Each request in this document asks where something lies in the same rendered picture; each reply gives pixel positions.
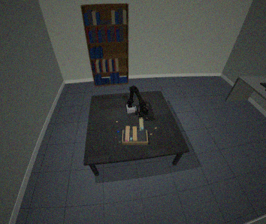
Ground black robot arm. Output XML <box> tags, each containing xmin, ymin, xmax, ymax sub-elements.
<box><xmin>127</xmin><ymin>86</ymin><xmax>149</xmax><ymax>117</ymax></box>

